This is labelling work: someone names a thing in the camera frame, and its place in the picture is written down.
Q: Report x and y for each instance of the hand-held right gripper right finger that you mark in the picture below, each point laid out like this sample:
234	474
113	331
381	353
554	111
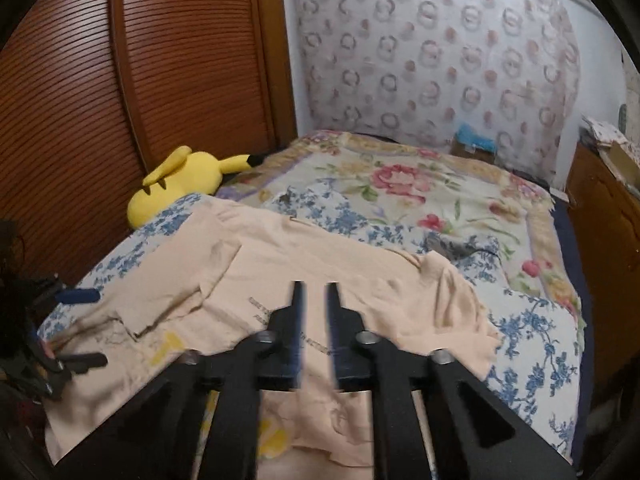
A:
332	325

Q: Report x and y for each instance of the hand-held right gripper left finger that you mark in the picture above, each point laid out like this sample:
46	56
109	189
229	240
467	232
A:
298	325

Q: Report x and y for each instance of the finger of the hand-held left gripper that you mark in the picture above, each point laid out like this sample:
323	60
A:
85	360
77	295

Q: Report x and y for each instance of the peach t-shirt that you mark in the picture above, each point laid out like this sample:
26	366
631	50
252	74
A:
300	260

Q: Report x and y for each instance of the yellow plush toy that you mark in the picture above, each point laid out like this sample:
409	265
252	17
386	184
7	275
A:
165	190

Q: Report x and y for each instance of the small grey cloth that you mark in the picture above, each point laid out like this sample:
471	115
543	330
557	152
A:
457	247

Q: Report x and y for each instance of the pink floral bedspread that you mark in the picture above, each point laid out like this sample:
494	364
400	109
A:
400	180

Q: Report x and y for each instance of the blue floral white quilt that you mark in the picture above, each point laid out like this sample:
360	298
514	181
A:
525	325

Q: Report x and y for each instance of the wooden louvered wardrobe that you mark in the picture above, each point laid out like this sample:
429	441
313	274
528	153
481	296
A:
125	85

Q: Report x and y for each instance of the blue item on box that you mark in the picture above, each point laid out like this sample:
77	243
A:
470	152

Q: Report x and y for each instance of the navy bed sheet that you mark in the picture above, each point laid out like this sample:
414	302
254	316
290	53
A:
575	270

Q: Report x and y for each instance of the wooden cabinet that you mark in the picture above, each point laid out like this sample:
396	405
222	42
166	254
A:
600	240

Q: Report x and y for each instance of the patterned upright mattress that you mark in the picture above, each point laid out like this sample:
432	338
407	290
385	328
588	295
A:
425	50

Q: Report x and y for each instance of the patterned paper box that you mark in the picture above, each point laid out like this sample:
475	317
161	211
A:
602	127

